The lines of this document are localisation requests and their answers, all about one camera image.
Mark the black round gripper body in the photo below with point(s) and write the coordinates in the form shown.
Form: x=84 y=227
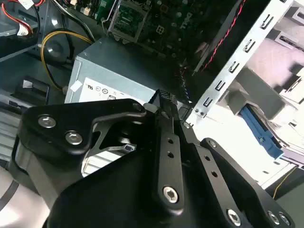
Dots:
x=114 y=194

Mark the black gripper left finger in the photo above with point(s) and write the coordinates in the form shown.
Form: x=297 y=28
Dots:
x=99 y=109

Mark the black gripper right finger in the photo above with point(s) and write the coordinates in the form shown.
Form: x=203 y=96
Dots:
x=240 y=192

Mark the hard disk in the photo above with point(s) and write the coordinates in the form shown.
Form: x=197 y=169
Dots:
x=259 y=128

